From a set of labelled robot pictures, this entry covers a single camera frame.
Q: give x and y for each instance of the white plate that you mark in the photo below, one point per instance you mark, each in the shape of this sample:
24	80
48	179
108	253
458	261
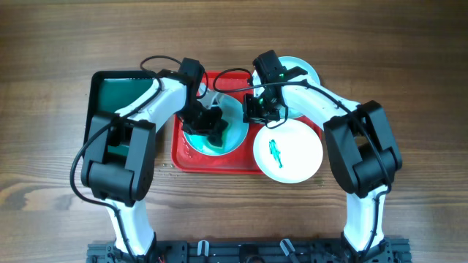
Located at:
291	153

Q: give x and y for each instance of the green sponge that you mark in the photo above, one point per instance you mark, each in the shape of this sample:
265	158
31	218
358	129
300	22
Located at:
215	138

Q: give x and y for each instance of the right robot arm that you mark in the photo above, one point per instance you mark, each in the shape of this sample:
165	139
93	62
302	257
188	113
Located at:
362	150

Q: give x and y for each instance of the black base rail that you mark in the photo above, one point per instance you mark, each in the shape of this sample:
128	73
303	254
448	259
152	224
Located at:
319	250

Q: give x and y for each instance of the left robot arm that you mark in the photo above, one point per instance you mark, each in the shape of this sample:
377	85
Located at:
126	110

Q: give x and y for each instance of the dark green tray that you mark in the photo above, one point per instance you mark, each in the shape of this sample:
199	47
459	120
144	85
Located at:
111	91

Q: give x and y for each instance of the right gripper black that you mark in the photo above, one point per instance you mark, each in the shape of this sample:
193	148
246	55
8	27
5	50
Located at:
251	116

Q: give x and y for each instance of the red plastic tray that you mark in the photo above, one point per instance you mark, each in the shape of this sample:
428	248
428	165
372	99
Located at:
240	161

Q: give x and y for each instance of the light blue plate top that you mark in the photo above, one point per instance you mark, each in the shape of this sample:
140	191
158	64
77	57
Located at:
289	62

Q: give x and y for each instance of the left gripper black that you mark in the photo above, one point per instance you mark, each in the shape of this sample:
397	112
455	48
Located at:
216	115

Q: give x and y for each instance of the light blue plate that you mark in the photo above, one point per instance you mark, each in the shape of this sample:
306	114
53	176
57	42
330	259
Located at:
289	62
232	136

